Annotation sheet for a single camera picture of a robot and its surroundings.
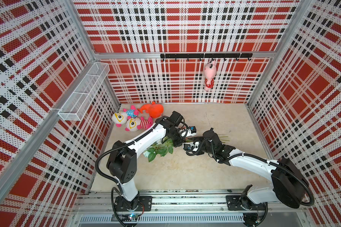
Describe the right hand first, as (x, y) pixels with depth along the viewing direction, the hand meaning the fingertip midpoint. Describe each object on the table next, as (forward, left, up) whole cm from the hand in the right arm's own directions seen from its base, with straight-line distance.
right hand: (192, 138), depth 84 cm
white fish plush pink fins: (+16, +40, -5) cm, 44 cm away
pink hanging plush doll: (+37, -12, +21) cm, 45 cm away
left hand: (-2, +4, -1) cm, 5 cm away
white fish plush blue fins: (+23, +52, -7) cm, 57 cm away
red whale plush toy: (+29, +27, -7) cm, 40 cm away
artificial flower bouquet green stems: (-7, +16, +4) cm, 18 cm away
